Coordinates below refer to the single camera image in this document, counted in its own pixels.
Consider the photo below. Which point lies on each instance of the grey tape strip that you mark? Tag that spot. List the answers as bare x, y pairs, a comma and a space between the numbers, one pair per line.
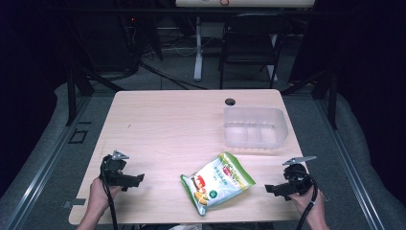
75, 202

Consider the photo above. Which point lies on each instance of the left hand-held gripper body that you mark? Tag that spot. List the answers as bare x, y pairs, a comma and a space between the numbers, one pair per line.
112, 168

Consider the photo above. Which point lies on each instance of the black metal stand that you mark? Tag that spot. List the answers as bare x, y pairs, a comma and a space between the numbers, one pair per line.
72, 92
332, 96

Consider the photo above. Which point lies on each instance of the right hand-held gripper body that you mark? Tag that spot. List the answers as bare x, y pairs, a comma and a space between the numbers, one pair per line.
297, 179

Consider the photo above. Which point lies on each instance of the white desk leg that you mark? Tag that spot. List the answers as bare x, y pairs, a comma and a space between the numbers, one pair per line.
198, 54

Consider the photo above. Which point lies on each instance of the person's left hand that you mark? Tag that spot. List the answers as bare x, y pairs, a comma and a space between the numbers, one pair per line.
99, 195

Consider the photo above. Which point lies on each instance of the green and white snack bag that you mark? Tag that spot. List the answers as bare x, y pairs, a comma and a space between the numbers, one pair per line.
220, 182

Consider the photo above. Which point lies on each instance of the black folding chair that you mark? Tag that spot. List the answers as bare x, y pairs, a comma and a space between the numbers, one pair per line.
252, 41

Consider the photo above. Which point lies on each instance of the aluminium floor rail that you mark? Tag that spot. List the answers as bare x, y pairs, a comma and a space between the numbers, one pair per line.
41, 179
348, 166

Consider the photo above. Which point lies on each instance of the person's right hand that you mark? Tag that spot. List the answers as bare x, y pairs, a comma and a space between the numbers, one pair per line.
308, 204

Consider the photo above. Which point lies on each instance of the clear plastic container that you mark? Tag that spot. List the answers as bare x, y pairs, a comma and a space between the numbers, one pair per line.
255, 127

